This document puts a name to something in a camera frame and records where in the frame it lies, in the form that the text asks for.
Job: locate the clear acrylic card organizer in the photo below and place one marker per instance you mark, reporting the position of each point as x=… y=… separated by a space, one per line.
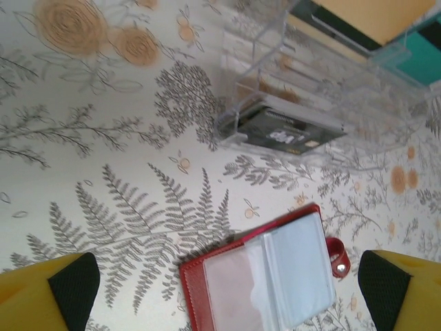
x=372 y=113

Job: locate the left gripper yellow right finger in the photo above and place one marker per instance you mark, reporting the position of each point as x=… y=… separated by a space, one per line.
x=406 y=296

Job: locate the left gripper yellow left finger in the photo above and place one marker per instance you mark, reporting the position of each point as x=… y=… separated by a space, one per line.
x=41 y=296

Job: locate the red leather card holder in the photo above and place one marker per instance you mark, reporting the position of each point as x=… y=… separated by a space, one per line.
x=293 y=269

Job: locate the orange card stack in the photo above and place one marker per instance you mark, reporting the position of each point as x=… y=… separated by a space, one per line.
x=379 y=17

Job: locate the teal card stack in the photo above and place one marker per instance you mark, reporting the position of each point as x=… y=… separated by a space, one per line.
x=420 y=58

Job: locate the black printed card stack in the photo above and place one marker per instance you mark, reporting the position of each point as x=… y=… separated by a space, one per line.
x=275 y=132

